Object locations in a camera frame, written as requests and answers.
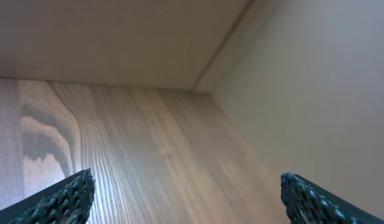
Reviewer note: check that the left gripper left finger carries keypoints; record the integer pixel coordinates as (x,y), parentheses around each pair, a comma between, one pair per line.
(67,201)

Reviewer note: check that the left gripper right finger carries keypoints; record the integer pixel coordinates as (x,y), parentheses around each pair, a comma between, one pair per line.
(307,202)

